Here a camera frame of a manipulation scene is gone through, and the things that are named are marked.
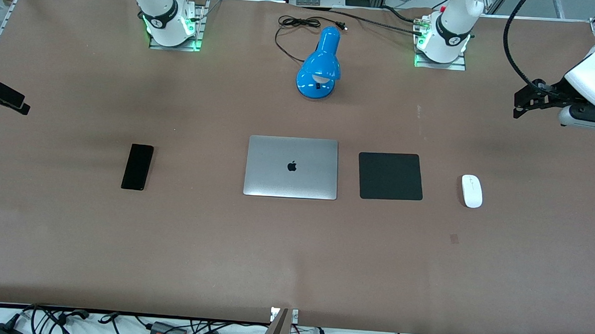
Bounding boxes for silver closed laptop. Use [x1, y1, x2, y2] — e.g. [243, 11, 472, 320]
[242, 134, 340, 201]

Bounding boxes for tangled black floor cables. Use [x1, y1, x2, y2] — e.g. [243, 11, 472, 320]
[17, 303, 121, 334]

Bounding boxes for brown wooden post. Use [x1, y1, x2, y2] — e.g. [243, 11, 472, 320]
[264, 308, 292, 334]

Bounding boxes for white computer mouse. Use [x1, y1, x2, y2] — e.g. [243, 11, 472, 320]
[460, 174, 485, 209]

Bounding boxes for blue desk lamp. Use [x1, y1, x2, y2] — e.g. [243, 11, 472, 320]
[294, 25, 344, 101]

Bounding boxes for small metal edge bracket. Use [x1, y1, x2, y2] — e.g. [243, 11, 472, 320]
[269, 306, 300, 324]

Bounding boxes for aluminium right arm base plate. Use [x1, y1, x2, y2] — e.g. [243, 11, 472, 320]
[148, 0, 208, 53]

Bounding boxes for aluminium left arm base plate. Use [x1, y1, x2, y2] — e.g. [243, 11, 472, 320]
[413, 14, 470, 72]

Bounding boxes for black smartphone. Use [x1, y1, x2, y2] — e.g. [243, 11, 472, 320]
[121, 143, 155, 192]

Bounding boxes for black braided base cable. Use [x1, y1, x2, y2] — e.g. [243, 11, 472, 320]
[329, 4, 426, 39]

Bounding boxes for black mouse pad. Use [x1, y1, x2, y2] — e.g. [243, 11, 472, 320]
[356, 151, 425, 202]

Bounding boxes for black adapter with red connectors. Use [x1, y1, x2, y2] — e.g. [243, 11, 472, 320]
[148, 321, 189, 334]

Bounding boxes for black lamp power cord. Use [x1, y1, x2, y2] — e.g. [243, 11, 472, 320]
[273, 14, 349, 66]

